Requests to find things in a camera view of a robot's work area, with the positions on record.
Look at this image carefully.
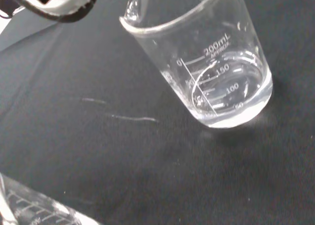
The black cloth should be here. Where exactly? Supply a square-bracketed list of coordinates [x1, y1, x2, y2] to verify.
[0, 0, 315, 225]

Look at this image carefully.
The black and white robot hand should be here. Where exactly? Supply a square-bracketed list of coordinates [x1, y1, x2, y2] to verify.
[0, 0, 101, 23]

